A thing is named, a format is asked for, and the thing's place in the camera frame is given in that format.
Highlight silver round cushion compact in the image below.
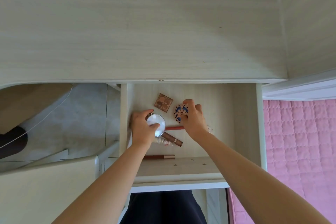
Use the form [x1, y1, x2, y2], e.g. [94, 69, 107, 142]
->
[146, 112, 166, 138]

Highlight brown eyeshadow quad palette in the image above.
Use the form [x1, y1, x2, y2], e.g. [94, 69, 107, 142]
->
[153, 93, 174, 113]

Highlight cream wooden chair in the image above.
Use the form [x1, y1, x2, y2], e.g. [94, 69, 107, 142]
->
[0, 154, 102, 224]

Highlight person's left hand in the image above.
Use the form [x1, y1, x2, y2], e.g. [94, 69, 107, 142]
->
[130, 110, 161, 151]

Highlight person's right forearm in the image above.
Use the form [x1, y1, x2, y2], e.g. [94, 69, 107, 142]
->
[194, 132, 331, 224]

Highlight thin white cable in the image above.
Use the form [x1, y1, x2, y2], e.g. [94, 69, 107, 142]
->
[0, 84, 74, 149]

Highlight white wooden drawer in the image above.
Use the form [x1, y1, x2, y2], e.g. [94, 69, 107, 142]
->
[119, 82, 268, 193]

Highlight person's right hand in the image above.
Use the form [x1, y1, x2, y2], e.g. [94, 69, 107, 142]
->
[181, 99, 212, 143]

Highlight rose gold floral compact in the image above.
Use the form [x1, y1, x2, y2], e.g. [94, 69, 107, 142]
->
[173, 103, 189, 122]

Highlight pink cat lip tube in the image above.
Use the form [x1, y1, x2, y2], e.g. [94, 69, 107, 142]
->
[153, 137, 171, 146]

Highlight light wooden side panel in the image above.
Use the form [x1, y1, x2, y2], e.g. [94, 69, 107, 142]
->
[275, 0, 336, 79]

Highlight pink quilted mat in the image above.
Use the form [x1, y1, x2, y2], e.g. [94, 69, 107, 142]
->
[227, 99, 336, 224]

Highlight brown cardboard box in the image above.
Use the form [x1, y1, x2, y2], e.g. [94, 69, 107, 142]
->
[0, 83, 74, 134]

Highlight rose gold brown lipstick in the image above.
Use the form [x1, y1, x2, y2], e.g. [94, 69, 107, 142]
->
[162, 132, 183, 148]

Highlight white panelled bed frame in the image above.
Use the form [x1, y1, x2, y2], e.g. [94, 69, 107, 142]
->
[262, 70, 336, 101]

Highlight person's black trousers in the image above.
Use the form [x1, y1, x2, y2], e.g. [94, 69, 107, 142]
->
[126, 190, 208, 224]

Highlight person's left forearm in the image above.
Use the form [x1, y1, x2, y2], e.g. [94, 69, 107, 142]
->
[51, 145, 153, 224]

